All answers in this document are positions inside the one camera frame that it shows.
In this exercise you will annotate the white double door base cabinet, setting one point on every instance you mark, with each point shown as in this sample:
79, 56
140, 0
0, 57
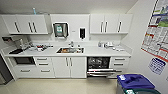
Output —
69, 67

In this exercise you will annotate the pile of kitchen utensils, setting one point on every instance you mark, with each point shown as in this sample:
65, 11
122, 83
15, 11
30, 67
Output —
38, 47

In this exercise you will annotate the stainless steel sink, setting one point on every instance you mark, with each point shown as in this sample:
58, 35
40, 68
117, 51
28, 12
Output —
70, 50

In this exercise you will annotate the blue lid trash bin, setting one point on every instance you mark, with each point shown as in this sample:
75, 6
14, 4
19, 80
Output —
135, 81

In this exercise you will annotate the chrome faucet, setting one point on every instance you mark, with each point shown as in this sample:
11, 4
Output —
71, 44

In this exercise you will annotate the wall mounted rack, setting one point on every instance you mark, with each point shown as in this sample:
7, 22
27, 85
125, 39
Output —
11, 39

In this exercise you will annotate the steel paper towel dispenser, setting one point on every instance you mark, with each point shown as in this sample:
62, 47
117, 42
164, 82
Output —
60, 30

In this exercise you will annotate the black wall soap dispenser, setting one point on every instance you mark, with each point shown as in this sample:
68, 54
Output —
82, 33

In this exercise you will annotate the white upper wall cabinet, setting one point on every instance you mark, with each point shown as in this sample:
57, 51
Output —
26, 24
110, 23

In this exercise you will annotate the small blue wall paper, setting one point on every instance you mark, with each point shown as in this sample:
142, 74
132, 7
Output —
156, 66

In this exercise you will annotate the black built-in microwave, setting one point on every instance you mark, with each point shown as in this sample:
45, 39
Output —
24, 61

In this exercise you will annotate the white three drawer unit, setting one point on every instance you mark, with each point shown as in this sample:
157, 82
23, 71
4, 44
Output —
43, 66
120, 65

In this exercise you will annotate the white drawer below microwave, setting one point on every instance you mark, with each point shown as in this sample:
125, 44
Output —
24, 71

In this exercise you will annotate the stainless steel dishwasher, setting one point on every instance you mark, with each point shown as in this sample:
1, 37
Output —
103, 68

